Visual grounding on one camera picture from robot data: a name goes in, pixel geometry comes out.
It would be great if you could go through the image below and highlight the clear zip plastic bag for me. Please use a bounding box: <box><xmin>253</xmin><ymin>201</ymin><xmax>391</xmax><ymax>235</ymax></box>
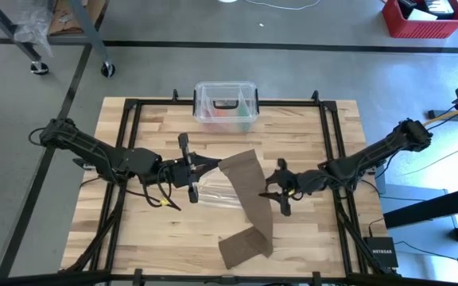
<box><xmin>195</xmin><ymin>168</ymin><xmax>250</xmax><ymax>210</ymax></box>

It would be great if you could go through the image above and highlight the black Netgear network switch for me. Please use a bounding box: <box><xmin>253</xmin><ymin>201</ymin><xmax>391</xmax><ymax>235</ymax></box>
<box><xmin>363</xmin><ymin>236</ymin><xmax>399</xmax><ymax>269</ymax></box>

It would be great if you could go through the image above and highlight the red plastic crate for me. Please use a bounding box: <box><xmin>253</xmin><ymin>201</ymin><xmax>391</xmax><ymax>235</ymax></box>
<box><xmin>381</xmin><ymin>0</ymin><xmax>458</xmax><ymax>40</ymax></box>

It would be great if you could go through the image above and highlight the clear plastic storage box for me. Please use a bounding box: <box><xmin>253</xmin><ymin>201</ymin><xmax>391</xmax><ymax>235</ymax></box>
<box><xmin>192</xmin><ymin>81</ymin><xmax>260</xmax><ymax>134</ymax></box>

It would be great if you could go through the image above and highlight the black electronics box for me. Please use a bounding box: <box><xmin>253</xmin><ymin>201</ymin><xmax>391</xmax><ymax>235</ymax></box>
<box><xmin>396</xmin><ymin>0</ymin><xmax>457</xmax><ymax>20</ymax></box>

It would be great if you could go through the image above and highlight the white floor cable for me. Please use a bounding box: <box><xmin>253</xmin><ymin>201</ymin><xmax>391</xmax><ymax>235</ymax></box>
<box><xmin>246</xmin><ymin>0</ymin><xmax>322</xmax><ymax>11</ymax></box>

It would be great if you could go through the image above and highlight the thick yellow cable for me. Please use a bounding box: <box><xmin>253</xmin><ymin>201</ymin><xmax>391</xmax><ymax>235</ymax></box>
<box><xmin>422</xmin><ymin>102</ymin><xmax>458</xmax><ymax>129</ymax></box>

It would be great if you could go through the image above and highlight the brown cardboard sheet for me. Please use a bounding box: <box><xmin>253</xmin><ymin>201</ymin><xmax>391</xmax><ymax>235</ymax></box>
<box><xmin>49</xmin><ymin>0</ymin><xmax>109</xmax><ymax>37</ymax></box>

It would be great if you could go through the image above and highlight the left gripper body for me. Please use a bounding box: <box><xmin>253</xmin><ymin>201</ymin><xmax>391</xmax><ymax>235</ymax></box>
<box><xmin>169</xmin><ymin>133</ymin><xmax>200</xmax><ymax>204</ymax></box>

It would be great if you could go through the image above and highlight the black metal table frame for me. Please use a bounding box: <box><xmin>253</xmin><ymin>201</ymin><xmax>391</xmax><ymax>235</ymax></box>
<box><xmin>0</xmin><ymin>89</ymin><xmax>458</xmax><ymax>286</ymax></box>

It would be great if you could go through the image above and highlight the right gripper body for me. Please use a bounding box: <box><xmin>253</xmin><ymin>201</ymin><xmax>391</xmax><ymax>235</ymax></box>
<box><xmin>277</xmin><ymin>158</ymin><xmax>320</xmax><ymax>218</ymax></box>

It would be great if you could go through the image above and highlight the thin yellow cable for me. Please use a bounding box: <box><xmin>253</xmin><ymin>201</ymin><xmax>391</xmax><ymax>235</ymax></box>
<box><xmin>399</xmin><ymin>143</ymin><xmax>458</xmax><ymax>178</ymax></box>

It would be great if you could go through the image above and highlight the green bandage roll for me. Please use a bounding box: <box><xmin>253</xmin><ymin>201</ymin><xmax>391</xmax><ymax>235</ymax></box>
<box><xmin>239</xmin><ymin>99</ymin><xmax>254</xmax><ymax>132</ymax></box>

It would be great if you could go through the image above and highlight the grey metal cart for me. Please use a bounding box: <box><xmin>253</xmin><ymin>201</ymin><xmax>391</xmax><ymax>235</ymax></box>
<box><xmin>0</xmin><ymin>0</ymin><xmax>117</xmax><ymax>79</ymax></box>

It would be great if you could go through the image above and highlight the brown elastic bandage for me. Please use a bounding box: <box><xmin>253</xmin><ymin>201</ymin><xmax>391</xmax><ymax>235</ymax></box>
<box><xmin>217</xmin><ymin>149</ymin><xmax>274</xmax><ymax>270</ymax></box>

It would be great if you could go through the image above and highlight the crumpled clear plastic wrap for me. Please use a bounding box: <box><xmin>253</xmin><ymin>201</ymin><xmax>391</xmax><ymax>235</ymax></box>
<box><xmin>13</xmin><ymin>6</ymin><xmax>55</xmax><ymax>59</ymax></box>

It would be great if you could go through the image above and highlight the black cable yellow tag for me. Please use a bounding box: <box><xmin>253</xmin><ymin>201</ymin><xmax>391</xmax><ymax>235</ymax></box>
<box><xmin>266</xmin><ymin>170</ymin><xmax>333</xmax><ymax>202</ymax></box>
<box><xmin>139</xmin><ymin>162</ymin><xmax>183</xmax><ymax>212</ymax></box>

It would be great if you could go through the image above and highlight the black desk frame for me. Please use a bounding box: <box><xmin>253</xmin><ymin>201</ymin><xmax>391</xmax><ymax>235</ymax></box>
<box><xmin>382</xmin><ymin>85</ymin><xmax>458</xmax><ymax>244</ymax></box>

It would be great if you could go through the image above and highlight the white paper sheet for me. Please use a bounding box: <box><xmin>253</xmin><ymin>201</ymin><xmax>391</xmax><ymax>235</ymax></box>
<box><xmin>406</xmin><ymin>8</ymin><xmax>439</xmax><ymax>21</ymax></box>

